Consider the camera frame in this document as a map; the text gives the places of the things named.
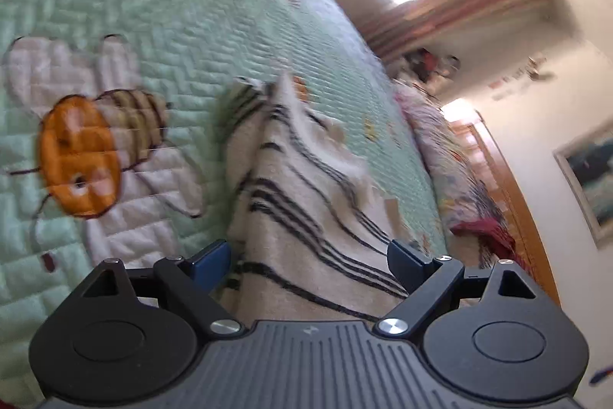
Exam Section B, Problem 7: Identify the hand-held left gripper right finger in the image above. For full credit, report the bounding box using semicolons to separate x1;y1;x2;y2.
376;240;532;336

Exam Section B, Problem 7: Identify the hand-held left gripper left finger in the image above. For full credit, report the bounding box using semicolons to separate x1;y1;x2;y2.
81;240;243;338

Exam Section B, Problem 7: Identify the white black-striped sweater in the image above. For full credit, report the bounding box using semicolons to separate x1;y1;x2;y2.
218;74;418;329

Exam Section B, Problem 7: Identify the red striped cloth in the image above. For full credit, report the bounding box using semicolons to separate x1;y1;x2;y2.
450;220;519;267

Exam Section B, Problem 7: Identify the wooden headboard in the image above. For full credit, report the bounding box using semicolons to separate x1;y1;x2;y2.
450;111;562;305

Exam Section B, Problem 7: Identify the floral duvet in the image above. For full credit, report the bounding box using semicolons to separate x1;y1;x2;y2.
393;82;505;248

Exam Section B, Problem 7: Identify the bedside clutter pile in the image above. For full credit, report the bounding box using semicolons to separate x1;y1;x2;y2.
397;47;461;90

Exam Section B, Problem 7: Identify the framed picture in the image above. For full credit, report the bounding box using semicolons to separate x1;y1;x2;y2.
553;118;613;250

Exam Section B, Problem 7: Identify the striped curtain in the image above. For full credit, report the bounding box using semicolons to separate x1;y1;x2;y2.
368;0;552;61

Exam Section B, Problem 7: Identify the green quilted bee bedspread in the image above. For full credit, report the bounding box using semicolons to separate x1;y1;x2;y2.
0;0;447;391

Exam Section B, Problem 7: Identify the wall lamp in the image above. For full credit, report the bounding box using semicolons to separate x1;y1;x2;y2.
526;53;557;82

